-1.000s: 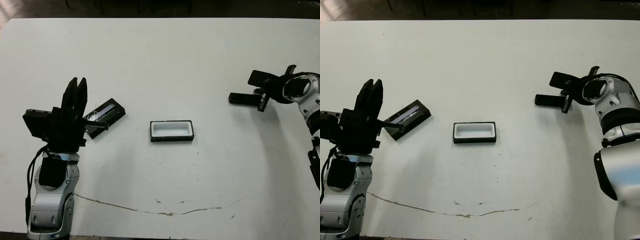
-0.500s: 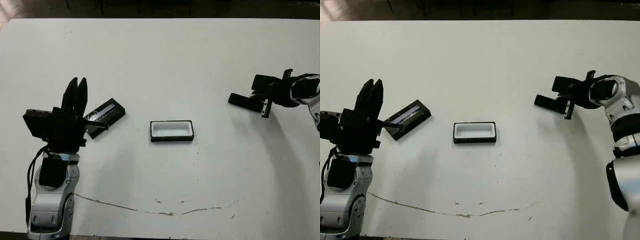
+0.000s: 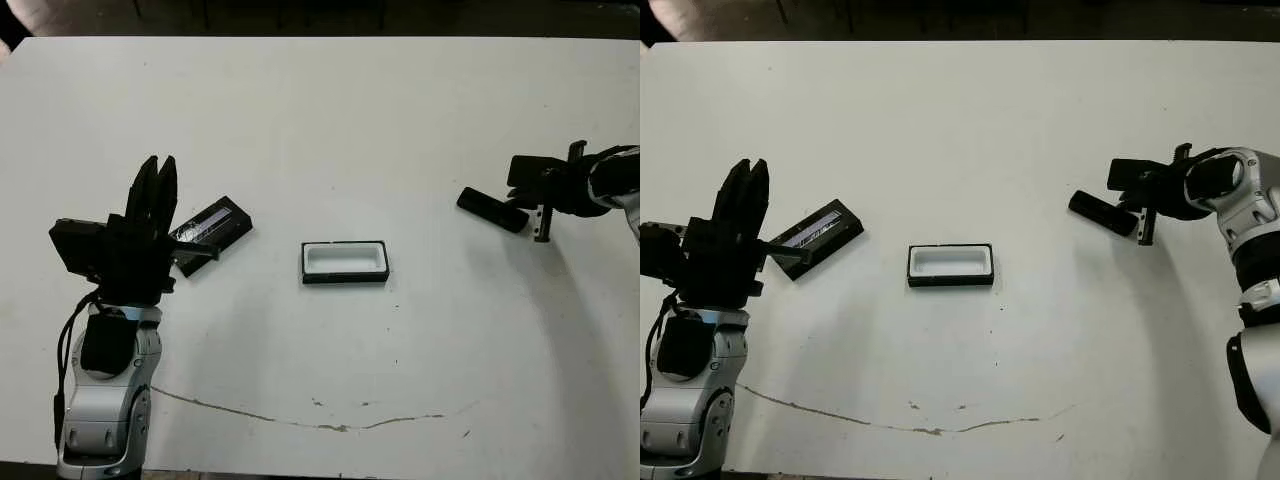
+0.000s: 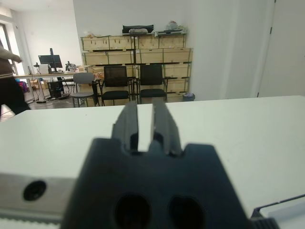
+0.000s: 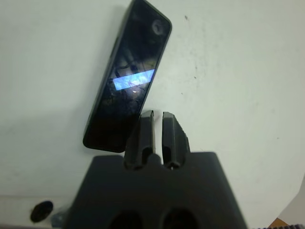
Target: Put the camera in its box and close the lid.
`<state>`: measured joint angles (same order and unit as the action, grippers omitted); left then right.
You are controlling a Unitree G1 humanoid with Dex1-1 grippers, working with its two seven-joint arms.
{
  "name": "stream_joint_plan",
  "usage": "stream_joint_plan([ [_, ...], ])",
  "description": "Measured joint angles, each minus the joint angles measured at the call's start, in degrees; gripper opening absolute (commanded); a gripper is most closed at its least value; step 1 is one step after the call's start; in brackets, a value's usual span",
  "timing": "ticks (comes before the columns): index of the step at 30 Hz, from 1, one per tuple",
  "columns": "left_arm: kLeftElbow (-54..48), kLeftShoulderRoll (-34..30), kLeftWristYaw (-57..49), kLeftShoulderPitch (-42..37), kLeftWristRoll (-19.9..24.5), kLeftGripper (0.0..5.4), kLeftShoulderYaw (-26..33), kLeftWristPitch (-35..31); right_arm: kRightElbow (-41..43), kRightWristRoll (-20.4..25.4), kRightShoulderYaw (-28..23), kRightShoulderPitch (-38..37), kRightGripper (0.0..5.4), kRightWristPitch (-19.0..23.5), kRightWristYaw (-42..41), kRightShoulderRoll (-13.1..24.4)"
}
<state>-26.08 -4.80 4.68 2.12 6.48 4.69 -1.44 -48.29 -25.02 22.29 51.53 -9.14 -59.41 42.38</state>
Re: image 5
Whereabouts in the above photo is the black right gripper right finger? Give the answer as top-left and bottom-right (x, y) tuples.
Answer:
(162, 111), (191, 168)

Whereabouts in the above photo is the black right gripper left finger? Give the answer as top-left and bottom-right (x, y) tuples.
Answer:
(123, 110), (158, 170)

